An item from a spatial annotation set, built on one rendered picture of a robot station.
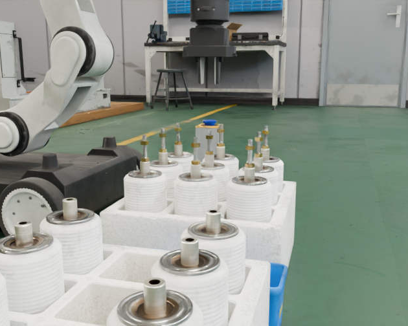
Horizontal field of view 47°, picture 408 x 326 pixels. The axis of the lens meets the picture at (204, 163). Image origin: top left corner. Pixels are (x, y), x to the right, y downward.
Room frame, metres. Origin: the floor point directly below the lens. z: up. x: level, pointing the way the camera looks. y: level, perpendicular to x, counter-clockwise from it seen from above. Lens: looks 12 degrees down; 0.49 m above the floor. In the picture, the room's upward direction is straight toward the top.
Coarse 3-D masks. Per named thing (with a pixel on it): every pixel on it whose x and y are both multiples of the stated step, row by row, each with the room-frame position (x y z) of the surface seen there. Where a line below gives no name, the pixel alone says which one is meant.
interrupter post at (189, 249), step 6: (186, 240) 0.54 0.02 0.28; (192, 240) 0.54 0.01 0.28; (198, 240) 0.54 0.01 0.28; (186, 246) 0.53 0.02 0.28; (192, 246) 0.53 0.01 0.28; (198, 246) 0.54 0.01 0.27; (186, 252) 0.53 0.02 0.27; (192, 252) 0.53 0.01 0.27; (198, 252) 0.54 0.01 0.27; (186, 258) 0.53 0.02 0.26; (192, 258) 0.53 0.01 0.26; (198, 258) 0.54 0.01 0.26; (186, 264) 0.53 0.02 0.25; (192, 264) 0.53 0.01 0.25
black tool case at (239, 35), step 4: (236, 32) 5.57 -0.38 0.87; (240, 32) 5.57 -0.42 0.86; (244, 32) 5.56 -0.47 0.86; (248, 32) 5.55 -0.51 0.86; (252, 32) 5.55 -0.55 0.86; (256, 32) 5.54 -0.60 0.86; (260, 32) 5.53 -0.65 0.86; (264, 32) 5.52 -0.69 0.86; (232, 36) 5.57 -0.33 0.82; (236, 36) 5.57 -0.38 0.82; (240, 36) 5.55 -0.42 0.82; (244, 36) 5.53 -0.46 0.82; (248, 36) 5.52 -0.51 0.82; (252, 36) 5.51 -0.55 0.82; (256, 36) 5.53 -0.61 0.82; (260, 36) 5.51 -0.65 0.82; (264, 36) 5.52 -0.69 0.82; (268, 36) 5.61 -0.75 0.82; (232, 40) 5.57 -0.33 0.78; (236, 40) 5.56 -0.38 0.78; (240, 40) 5.55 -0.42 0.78; (244, 40) 5.55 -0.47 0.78; (248, 40) 5.54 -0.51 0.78; (252, 40) 5.53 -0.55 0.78; (256, 40) 5.53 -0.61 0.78; (260, 40) 5.52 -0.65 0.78; (264, 40) 5.51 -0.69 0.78; (268, 40) 5.53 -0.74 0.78
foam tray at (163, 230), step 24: (288, 192) 1.12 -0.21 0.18; (120, 216) 0.95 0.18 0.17; (144, 216) 0.94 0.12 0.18; (168, 216) 0.94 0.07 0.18; (288, 216) 1.02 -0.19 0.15; (120, 240) 0.95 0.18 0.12; (144, 240) 0.94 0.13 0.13; (168, 240) 0.92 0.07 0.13; (264, 240) 0.87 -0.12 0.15; (288, 240) 1.05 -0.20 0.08; (288, 264) 1.08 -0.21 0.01
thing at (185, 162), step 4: (192, 156) 1.24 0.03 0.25; (176, 160) 1.20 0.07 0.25; (180, 160) 1.20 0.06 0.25; (184, 160) 1.20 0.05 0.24; (188, 160) 1.21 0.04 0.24; (184, 164) 1.20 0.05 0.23; (188, 164) 1.21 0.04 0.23; (184, 168) 1.20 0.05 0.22; (188, 168) 1.21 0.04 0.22; (184, 172) 1.20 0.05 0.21; (188, 172) 1.21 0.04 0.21
